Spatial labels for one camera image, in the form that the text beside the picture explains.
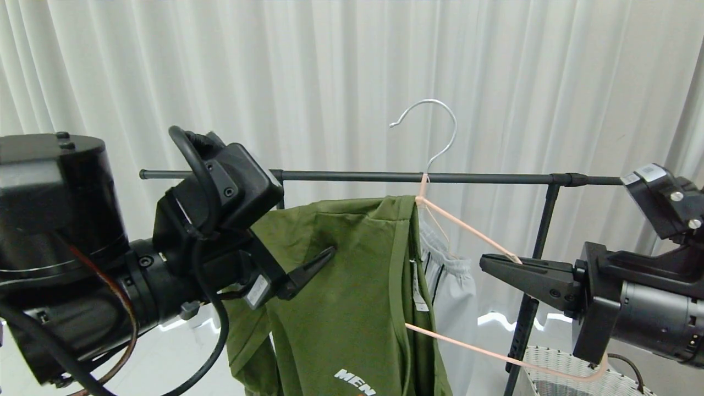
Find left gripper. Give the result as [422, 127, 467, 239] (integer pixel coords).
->
[129, 231, 336, 331]

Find pale grey shorts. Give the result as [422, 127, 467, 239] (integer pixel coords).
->
[415, 220, 478, 396]

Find white curtain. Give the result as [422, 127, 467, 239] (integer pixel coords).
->
[0, 0, 704, 331]

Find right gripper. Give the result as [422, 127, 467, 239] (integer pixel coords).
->
[572, 242, 704, 369]

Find black clothes rack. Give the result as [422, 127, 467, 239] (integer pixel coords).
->
[139, 169, 625, 396]

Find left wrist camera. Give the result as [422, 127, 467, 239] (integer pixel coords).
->
[153, 132, 284, 259]

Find green long-sleeved shirt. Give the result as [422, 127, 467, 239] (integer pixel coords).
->
[223, 195, 453, 396]

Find white laundry basket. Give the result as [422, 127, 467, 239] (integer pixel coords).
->
[520, 345, 655, 396]

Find black cable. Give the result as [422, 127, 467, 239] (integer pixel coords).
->
[0, 125, 230, 396]

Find pink clothes hanger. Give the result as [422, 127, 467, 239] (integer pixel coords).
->
[389, 99, 608, 383]
[425, 208, 458, 258]

